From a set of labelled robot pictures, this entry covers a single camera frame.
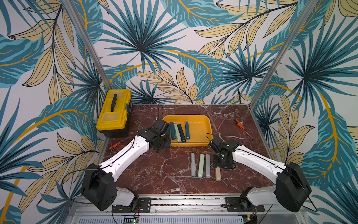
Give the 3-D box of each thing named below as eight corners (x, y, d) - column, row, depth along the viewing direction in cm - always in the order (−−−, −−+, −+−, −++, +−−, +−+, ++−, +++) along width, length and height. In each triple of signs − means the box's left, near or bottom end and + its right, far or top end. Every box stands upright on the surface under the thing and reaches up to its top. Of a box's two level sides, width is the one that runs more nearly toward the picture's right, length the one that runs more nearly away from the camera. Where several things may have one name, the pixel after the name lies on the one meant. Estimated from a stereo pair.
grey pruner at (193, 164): (191, 176, 84) (191, 175, 82) (191, 154, 93) (191, 152, 91) (195, 176, 84) (196, 175, 82) (194, 154, 93) (195, 152, 91)
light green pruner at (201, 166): (197, 177, 84) (197, 175, 82) (200, 155, 93) (200, 153, 91) (201, 178, 84) (202, 176, 82) (204, 156, 93) (205, 154, 90)
